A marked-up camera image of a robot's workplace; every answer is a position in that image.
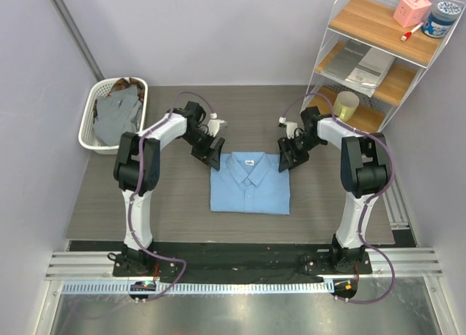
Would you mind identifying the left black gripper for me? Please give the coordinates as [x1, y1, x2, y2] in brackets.
[181, 129, 224, 170]

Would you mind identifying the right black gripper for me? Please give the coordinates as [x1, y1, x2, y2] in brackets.
[277, 133, 324, 173]

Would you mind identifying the light blue long sleeve shirt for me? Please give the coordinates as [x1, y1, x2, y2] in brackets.
[210, 151, 291, 216]

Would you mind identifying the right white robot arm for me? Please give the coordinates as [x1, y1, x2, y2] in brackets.
[277, 107, 393, 273]

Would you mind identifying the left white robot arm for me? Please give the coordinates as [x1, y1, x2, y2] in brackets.
[108, 101, 227, 277]

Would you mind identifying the yellow translucent cup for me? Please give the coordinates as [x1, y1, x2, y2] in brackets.
[333, 91, 360, 122]

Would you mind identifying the grey shirt in basket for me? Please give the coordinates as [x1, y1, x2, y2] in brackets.
[93, 86, 143, 146]

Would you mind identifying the white laundry basket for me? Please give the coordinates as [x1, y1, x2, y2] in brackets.
[78, 77, 149, 154]

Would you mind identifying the brown patterned garment in basket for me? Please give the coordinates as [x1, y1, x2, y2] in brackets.
[108, 77, 146, 98]

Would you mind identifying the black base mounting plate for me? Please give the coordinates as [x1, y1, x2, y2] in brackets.
[69, 241, 372, 285]

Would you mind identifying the grey booklet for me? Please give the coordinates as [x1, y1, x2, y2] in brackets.
[320, 40, 395, 97]

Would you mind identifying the red white marker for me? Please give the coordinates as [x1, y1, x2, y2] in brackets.
[400, 22, 424, 42]

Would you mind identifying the pink cube power strip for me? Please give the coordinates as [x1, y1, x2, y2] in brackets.
[392, 0, 432, 28]

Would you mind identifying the blue white jar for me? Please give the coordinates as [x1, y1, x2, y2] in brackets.
[422, 1, 462, 39]

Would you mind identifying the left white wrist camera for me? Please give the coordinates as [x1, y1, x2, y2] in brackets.
[207, 113, 227, 137]

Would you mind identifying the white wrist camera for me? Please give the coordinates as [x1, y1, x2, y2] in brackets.
[207, 113, 227, 137]
[278, 117, 298, 139]

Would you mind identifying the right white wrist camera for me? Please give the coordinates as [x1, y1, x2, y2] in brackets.
[278, 117, 298, 139]

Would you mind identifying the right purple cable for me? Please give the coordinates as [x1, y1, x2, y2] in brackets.
[280, 92, 397, 305]

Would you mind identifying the purple cable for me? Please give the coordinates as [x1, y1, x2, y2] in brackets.
[280, 92, 397, 305]
[125, 90, 218, 302]

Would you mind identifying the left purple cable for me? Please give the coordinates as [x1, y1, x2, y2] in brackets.
[125, 90, 218, 302]

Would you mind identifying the white wire wooden shelf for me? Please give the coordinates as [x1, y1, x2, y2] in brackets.
[301, 0, 465, 133]

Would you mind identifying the white slotted cable duct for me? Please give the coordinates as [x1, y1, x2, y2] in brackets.
[62, 280, 334, 296]

